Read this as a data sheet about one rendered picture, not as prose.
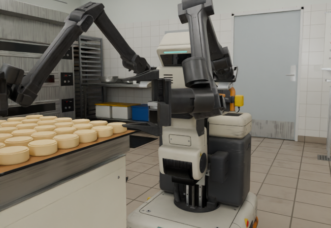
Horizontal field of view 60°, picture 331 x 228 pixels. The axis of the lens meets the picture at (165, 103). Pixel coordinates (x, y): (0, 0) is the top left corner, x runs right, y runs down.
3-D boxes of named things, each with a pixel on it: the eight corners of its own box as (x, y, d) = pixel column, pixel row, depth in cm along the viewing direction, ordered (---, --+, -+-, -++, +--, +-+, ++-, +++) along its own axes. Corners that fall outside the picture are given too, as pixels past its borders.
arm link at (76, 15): (100, -6, 113) (84, -8, 118) (80, 20, 109) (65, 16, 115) (148, 63, 148) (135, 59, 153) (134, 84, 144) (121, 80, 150)
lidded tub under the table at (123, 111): (111, 118, 543) (110, 104, 540) (125, 115, 583) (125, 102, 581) (127, 119, 525) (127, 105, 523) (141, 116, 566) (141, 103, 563)
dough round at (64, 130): (62, 141, 62) (61, 131, 62) (49, 138, 65) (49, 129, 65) (81, 137, 66) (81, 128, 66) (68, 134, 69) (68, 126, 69)
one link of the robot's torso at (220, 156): (182, 177, 173) (182, 137, 171) (229, 185, 161) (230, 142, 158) (162, 194, 150) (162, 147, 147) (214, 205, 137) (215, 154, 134)
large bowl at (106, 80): (94, 83, 556) (94, 76, 555) (107, 83, 590) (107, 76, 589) (110, 83, 538) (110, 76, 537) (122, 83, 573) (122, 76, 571)
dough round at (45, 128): (60, 134, 69) (60, 126, 69) (41, 138, 65) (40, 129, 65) (49, 132, 72) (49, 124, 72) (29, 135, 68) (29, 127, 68)
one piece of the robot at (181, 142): (168, 160, 179) (161, 62, 165) (228, 169, 162) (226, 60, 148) (147, 179, 157) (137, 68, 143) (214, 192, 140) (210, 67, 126)
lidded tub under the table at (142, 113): (130, 120, 521) (130, 106, 519) (143, 116, 562) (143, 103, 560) (148, 121, 505) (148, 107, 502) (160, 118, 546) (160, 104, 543)
